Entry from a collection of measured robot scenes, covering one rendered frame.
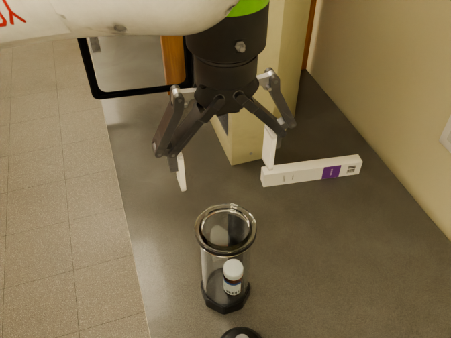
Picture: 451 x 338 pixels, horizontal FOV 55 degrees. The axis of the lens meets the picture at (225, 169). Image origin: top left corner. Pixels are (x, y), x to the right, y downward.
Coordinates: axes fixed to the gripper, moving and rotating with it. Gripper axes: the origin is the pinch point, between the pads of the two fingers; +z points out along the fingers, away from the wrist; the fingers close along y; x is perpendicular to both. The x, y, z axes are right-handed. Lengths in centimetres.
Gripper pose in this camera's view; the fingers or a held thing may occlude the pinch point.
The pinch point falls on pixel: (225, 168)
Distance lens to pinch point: 64.4
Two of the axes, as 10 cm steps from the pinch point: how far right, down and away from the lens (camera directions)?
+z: 0.0, 7.0, 7.2
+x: 3.1, 6.8, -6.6
